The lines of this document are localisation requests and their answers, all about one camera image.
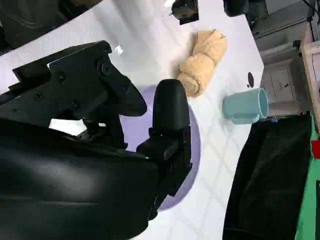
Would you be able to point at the small clear plastic scrap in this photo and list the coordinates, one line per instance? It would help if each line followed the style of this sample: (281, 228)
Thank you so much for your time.
(119, 49)

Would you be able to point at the green cloth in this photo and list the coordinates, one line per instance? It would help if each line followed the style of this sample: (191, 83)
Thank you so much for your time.
(310, 200)

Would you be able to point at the red block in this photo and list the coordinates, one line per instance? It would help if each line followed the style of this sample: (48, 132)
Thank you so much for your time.
(316, 149)

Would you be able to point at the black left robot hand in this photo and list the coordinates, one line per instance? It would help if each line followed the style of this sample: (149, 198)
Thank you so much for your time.
(186, 11)

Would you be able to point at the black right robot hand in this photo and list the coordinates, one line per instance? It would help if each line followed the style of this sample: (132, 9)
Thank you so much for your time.
(62, 180)

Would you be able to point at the grey cabinet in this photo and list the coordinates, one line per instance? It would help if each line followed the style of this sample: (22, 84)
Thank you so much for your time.
(280, 75)

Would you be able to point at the black cloth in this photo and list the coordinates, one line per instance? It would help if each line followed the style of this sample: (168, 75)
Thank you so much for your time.
(270, 175)

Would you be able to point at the pale wooden frame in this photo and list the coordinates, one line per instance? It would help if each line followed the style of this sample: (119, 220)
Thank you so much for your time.
(311, 65)

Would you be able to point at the pale green mug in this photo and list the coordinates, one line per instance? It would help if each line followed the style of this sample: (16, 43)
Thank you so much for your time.
(242, 105)

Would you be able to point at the lilac plate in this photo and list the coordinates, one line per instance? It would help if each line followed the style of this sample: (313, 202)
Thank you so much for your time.
(136, 125)

